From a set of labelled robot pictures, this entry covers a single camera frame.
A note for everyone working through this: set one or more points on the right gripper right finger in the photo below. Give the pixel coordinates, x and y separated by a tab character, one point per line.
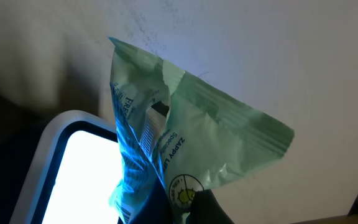
206	210

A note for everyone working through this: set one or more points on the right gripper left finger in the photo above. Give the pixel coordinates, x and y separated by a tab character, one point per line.
156	209

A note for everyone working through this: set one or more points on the teal white snack pouch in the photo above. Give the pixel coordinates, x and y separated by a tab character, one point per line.
177	131

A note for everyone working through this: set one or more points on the white barcode scanner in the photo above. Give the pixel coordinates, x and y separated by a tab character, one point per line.
74	170

